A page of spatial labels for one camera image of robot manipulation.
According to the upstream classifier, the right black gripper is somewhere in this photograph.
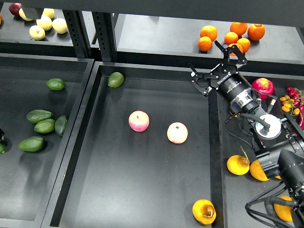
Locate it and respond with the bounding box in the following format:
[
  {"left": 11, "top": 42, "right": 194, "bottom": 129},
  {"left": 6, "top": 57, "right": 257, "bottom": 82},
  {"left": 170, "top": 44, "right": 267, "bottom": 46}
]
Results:
[{"left": 188, "top": 40, "right": 252, "bottom": 101}]

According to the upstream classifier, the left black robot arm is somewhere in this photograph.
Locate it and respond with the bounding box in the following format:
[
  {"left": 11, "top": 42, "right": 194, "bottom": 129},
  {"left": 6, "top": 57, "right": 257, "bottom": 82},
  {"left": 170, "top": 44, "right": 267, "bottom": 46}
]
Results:
[{"left": 0, "top": 129, "right": 5, "bottom": 143}]

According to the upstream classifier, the yellow pear with stem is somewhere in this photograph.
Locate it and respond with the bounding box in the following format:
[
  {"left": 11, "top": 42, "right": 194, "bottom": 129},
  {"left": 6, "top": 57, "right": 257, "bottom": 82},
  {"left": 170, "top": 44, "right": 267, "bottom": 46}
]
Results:
[{"left": 227, "top": 146, "right": 250, "bottom": 176}]

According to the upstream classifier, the green avocado tray corner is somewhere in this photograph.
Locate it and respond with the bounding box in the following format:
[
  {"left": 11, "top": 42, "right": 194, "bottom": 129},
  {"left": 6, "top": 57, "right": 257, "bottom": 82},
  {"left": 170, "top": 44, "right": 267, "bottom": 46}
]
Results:
[{"left": 107, "top": 72, "right": 124, "bottom": 88}]

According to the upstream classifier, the yellow pear middle right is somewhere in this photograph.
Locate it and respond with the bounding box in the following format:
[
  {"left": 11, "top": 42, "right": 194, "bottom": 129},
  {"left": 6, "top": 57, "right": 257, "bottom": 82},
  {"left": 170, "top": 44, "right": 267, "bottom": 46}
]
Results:
[{"left": 249, "top": 160, "right": 269, "bottom": 181}]

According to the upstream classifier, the yellow pear in center tray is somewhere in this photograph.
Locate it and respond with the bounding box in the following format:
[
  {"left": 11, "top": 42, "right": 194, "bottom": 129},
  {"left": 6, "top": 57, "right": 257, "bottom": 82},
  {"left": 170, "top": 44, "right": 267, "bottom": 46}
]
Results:
[{"left": 192, "top": 199, "right": 217, "bottom": 225}]

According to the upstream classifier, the yellow pear bottom right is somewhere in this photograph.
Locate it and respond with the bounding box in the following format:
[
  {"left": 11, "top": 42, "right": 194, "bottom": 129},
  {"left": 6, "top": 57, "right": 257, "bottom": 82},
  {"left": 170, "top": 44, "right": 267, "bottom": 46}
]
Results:
[{"left": 274, "top": 203, "right": 293, "bottom": 222}]

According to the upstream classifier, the green avocado left tray top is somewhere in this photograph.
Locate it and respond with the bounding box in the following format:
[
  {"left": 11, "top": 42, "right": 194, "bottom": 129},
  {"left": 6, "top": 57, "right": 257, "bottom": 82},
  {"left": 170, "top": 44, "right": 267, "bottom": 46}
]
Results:
[{"left": 46, "top": 78, "right": 66, "bottom": 91}]

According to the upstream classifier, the pale yellow pear right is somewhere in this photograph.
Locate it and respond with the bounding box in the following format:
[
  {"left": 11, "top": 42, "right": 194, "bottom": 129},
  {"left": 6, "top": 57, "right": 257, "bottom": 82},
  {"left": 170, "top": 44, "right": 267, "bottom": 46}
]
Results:
[{"left": 52, "top": 18, "right": 68, "bottom": 34}]

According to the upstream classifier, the pale yellow pear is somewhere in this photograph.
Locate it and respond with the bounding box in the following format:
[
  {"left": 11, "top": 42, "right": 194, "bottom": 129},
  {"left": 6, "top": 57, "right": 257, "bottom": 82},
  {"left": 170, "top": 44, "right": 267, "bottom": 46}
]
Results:
[
  {"left": 42, "top": 8, "right": 55, "bottom": 19},
  {"left": 29, "top": 25, "right": 46, "bottom": 40},
  {"left": 52, "top": 18, "right": 68, "bottom": 34},
  {"left": 36, "top": 15, "right": 53, "bottom": 31}
]

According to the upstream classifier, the dark avocado cluster right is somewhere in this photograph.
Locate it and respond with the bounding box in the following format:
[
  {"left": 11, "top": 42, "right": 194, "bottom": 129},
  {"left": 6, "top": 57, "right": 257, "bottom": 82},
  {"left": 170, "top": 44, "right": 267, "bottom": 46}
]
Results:
[{"left": 55, "top": 115, "right": 68, "bottom": 137}]

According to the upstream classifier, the pale yellow pear back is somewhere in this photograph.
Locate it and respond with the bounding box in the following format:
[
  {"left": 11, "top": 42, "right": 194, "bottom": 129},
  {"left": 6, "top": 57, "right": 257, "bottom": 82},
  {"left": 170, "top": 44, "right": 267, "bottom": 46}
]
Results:
[{"left": 42, "top": 8, "right": 55, "bottom": 19}]

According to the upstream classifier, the pale yellow pear middle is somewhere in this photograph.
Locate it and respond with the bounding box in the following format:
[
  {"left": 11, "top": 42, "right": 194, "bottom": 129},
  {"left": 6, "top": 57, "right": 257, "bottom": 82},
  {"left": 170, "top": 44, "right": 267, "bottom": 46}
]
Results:
[{"left": 36, "top": 15, "right": 53, "bottom": 31}]

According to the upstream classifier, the green avocado cluster middle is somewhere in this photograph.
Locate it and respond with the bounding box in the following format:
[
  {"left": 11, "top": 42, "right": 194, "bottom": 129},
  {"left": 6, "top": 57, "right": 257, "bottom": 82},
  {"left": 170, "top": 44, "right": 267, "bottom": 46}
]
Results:
[{"left": 34, "top": 119, "right": 55, "bottom": 134}]

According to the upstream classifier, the green avocado cluster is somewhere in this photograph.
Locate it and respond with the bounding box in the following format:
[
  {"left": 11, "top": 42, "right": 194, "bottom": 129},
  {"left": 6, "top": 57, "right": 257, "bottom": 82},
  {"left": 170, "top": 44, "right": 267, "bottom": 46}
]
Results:
[
  {"left": 34, "top": 119, "right": 55, "bottom": 134},
  {"left": 18, "top": 136, "right": 46, "bottom": 152},
  {"left": 26, "top": 109, "right": 53, "bottom": 124}
]

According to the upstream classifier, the pale yellow pear front left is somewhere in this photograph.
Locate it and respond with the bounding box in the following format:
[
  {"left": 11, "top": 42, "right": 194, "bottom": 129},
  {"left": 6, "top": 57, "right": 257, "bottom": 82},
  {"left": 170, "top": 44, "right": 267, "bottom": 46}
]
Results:
[{"left": 29, "top": 25, "right": 46, "bottom": 40}]

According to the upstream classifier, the green avocado cluster top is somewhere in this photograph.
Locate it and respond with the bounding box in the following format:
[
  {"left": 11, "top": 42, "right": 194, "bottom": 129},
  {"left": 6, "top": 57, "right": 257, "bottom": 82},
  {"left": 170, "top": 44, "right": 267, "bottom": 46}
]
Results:
[{"left": 26, "top": 109, "right": 53, "bottom": 124}]

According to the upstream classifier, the green avocado cluster bottom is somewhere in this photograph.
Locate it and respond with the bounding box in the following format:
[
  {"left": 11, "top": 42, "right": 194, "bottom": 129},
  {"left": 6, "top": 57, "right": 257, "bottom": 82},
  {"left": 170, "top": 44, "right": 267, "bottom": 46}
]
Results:
[{"left": 18, "top": 136, "right": 46, "bottom": 152}]

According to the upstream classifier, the pale yellow pear partly hidden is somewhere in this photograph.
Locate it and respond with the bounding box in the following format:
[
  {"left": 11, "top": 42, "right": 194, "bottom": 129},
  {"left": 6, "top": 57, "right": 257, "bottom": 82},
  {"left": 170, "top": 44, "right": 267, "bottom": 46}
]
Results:
[{"left": 19, "top": 8, "right": 33, "bottom": 21}]

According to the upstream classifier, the avocado at left edge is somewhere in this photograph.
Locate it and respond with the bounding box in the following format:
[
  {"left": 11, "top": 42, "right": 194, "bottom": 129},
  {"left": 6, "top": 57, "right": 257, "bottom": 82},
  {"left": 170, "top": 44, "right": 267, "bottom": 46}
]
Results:
[{"left": 0, "top": 143, "right": 6, "bottom": 154}]

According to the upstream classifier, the orange far left lower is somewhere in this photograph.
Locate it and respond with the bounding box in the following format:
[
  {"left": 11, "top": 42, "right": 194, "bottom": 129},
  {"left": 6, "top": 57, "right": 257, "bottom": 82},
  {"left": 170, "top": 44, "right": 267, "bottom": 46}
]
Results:
[{"left": 198, "top": 36, "right": 212, "bottom": 52}]

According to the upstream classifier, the orange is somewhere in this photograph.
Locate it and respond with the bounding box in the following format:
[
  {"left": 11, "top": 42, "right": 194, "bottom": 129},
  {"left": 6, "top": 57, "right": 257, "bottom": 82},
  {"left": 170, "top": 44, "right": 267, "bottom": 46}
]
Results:
[
  {"left": 200, "top": 25, "right": 218, "bottom": 42},
  {"left": 230, "top": 22, "right": 248, "bottom": 37},
  {"left": 247, "top": 24, "right": 266, "bottom": 41},
  {"left": 237, "top": 38, "right": 251, "bottom": 53},
  {"left": 198, "top": 36, "right": 212, "bottom": 52},
  {"left": 228, "top": 43, "right": 243, "bottom": 56}
]

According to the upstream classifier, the orange front bottom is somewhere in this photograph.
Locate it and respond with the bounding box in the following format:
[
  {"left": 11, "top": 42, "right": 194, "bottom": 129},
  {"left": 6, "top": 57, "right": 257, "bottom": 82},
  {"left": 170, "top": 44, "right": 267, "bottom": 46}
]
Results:
[{"left": 228, "top": 43, "right": 243, "bottom": 56}]

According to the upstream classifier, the orange right lower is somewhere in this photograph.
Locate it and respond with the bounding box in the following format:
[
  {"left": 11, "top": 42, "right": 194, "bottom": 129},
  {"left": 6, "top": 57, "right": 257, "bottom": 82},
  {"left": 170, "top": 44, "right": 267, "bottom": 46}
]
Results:
[{"left": 237, "top": 38, "right": 251, "bottom": 53}]

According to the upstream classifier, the orange far left upper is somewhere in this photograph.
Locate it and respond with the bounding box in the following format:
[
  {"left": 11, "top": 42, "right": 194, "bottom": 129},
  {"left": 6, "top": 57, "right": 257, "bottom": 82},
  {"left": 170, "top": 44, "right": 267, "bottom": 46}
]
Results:
[{"left": 200, "top": 25, "right": 218, "bottom": 42}]

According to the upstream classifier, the orange top middle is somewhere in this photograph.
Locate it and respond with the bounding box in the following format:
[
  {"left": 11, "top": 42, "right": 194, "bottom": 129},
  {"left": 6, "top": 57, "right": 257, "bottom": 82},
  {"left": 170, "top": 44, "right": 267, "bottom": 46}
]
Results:
[{"left": 230, "top": 22, "right": 248, "bottom": 37}]

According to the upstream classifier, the red apple right tray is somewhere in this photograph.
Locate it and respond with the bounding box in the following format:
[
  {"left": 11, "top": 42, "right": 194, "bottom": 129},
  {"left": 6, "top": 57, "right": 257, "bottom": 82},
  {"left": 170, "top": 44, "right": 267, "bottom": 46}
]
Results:
[{"left": 252, "top": 78, "right": 275, "bottom": 100}]

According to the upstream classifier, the orange top right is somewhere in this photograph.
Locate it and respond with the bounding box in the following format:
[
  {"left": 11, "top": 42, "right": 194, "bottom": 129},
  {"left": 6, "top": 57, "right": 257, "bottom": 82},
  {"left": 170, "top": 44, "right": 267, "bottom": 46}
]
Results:
[{"left": 247, "top": 24, "right": 266, "bottom": 41}]

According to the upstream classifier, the pale yellow pink apple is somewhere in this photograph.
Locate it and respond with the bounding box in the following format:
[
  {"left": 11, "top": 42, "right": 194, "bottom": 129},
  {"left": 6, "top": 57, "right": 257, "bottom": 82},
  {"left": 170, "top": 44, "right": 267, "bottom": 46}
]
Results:
[{"left": 167, "top": 122, "right": 188, "bottom": 144}]

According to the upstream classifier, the cherry tomato bunch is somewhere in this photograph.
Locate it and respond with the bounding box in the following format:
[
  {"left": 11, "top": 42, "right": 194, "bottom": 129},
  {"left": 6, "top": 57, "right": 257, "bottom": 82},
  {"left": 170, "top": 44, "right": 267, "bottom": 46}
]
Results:
[{"left": 279, "top": 87, "right": 304, "bottom": 116}]

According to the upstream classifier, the pink red apple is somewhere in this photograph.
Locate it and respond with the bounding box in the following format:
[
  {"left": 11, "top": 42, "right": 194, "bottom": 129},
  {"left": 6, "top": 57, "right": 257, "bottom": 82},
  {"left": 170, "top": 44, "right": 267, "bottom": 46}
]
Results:
[{"left": 128, "top": 110, "right": 150, "bottom": 132}]

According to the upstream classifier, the red chili pepper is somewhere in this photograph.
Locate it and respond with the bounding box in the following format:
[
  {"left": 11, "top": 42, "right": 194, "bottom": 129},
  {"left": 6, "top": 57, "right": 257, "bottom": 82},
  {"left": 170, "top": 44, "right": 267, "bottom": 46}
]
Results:
[{"left": 298, "top": 112, "right": 304, "bottom": 131}]

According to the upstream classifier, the right black tray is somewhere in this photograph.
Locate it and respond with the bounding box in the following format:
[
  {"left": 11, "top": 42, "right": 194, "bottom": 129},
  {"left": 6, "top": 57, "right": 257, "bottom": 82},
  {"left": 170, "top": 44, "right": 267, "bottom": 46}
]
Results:
[{"left": 209, "top": 73, "right": 304, "bottom": 228}]

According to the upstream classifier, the black tray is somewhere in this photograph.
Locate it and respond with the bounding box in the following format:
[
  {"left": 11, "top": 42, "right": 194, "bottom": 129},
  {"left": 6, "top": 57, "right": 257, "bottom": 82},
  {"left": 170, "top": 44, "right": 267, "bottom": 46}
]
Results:
[
  {"left": 42, "top": 62, "right": 225, "bottom": 228},
  {"left": 209, "top": 73, "right": 304, "bottom": 228},
  {"left": 0, "top": 54, "right": 94, "bottom": 228}
]

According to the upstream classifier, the center black tray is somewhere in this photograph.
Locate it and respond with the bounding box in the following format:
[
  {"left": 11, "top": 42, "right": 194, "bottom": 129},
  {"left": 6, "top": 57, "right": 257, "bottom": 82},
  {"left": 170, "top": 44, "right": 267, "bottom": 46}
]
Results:
[{"left": 42, "top": 62, "right": 225, "bottom": 228}]

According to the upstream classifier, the dark red apple shelf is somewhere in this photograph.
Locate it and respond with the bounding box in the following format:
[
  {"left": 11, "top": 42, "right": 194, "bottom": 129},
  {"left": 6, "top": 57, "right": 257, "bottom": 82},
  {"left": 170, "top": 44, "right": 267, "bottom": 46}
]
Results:
[{"left": 9, "top": 3, "right": 22, "bottom": 17}]

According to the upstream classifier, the left black tray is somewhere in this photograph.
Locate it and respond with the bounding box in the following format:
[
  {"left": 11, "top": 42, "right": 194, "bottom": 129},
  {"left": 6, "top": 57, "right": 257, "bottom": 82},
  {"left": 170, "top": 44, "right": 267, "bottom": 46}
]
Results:
[{"left": 0, "top": 54, "right": 94, "bottom": 228}]

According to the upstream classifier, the black perforated shelf post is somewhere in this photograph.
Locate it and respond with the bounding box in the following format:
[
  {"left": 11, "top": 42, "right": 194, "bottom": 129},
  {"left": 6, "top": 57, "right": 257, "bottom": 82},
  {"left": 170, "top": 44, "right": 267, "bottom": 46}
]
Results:
[{"left": 62, "top": 9, "right": 118, "bottom": 62}]

